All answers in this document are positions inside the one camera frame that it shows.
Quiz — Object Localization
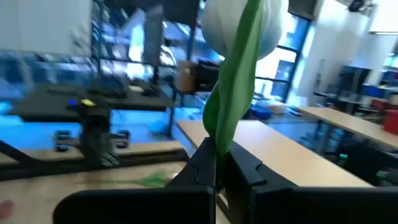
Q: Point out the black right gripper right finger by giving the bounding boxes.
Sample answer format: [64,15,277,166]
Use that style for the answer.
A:
[224,141,398,224]

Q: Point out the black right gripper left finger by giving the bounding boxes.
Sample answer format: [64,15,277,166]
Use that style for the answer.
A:
[52,136,217,224]

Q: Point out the white tulip with green leaf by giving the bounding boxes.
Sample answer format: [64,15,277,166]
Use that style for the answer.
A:
[201,0,290,191]

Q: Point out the dark grey standing desk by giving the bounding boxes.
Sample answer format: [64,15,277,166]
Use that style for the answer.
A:
[11,83,175,123]

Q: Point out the large beige desk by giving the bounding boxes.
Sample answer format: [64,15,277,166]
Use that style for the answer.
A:
[176,119,374,188]

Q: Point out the long beige table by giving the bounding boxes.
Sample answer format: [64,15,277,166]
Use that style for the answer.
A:
[297,105,398,150]

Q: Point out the blue crate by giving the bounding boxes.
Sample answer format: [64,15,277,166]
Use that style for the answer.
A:
[249,103,275,121]

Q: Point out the brown cardboard box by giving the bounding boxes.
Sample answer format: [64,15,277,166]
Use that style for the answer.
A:
[174,61,200,94]

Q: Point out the red box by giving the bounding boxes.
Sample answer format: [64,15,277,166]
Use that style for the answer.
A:
[382,108,398,135]

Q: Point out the black aluminium table frame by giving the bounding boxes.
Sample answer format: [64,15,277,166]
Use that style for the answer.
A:
[0,139,191,182]

